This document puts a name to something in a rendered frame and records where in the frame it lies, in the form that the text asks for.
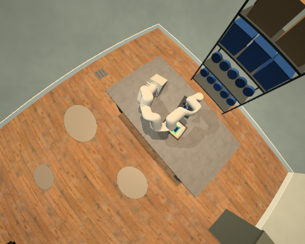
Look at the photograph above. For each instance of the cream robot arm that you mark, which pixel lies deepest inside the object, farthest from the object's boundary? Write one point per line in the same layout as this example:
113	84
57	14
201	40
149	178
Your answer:
145	99

